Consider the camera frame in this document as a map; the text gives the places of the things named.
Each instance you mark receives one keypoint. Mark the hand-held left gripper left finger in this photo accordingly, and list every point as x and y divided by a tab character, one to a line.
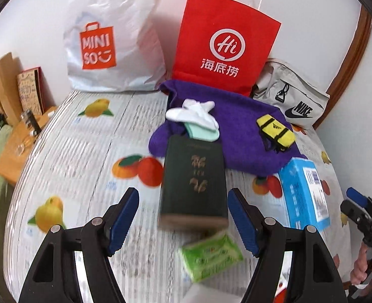
124	221

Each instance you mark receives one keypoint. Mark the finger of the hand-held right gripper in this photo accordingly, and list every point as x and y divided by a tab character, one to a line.
356	195
351	213

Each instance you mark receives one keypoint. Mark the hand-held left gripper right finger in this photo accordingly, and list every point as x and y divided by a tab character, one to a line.
242	221

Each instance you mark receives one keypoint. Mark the green tissue pack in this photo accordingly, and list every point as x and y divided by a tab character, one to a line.
208	255

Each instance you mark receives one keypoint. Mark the dark green gift box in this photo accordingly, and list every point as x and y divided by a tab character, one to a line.
192	180

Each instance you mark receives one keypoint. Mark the person's right hand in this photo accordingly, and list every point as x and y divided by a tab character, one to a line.
359	266

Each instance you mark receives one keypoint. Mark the blue cardboard box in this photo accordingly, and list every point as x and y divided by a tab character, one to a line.
296	192

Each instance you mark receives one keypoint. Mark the fruit printed tablecloth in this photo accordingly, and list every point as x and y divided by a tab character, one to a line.
78	151

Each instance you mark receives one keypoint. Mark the small yellow toy bag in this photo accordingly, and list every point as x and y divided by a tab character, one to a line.
276	129

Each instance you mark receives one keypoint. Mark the purple towel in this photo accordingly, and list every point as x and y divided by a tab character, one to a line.
236	116

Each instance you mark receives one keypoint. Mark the white sock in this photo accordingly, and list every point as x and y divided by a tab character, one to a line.
203	113
176	114

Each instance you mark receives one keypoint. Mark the grey waist bag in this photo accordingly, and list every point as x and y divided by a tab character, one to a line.
299	85

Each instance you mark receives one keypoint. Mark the wooden stool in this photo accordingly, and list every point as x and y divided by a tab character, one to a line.
15	151

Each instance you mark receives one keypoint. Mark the red covered notebook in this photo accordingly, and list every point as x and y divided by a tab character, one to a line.
31	91

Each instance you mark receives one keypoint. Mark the red paper shopping bag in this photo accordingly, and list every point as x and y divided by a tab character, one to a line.
204	22

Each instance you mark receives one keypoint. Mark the white plastic shopping bag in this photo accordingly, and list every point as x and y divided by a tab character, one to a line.
116	12

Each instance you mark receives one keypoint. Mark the wooden door frame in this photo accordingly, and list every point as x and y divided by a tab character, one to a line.
350	66

